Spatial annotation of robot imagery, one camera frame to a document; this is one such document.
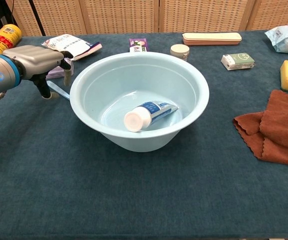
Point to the purple toothpaste carton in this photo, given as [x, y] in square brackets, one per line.
[138, 45]

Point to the green white tissue pack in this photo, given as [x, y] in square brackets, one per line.
[239, 61]

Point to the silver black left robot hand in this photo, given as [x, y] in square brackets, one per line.
[36, 61]

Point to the black tripod stand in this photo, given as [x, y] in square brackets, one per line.
[37, 17]

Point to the purple floss pick box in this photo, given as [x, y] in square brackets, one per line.
[56, 73]

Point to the white tissue packet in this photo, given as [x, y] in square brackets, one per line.
[78, 47]

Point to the teal fabric table cover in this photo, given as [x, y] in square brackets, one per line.
[133, 187]

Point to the light blue wet wipes pack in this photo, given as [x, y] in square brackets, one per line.
[286, 40]

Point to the light blue toothbrush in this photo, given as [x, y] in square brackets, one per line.
[61, 92]

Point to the brown cloth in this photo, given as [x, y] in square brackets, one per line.
[281, 125]

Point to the blue white toothpaste tube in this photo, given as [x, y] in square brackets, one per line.
[156, 110]

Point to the small white cream jar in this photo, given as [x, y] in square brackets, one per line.
[179, 51]

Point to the yellow bottle red label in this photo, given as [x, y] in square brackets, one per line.
[1, 37]

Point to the woven folding screen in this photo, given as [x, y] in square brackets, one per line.
[121, 15]

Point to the light blue plastic basin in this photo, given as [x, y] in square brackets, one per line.
[138, 75]

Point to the long beige pink case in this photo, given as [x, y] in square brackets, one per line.
[211, 38]

